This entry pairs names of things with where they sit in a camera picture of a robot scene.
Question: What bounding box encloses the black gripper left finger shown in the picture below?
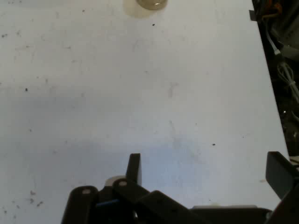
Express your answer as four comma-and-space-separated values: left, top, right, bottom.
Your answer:
61, 153, 204, 224

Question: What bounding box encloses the orange cable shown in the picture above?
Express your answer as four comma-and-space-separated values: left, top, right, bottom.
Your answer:
261, 0, 283, 21

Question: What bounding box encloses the grey cable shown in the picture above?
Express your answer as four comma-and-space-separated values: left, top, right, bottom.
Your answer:
266, 23, 299, 56

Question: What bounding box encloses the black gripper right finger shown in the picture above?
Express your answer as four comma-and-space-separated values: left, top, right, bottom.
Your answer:
265, 151, 299, 224

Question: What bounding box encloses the clear plastic jar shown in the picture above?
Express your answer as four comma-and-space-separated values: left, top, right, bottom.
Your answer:
136, 0, 168, 11

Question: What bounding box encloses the white cable bundle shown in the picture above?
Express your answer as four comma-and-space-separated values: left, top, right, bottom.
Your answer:
277, 62, 299, 103

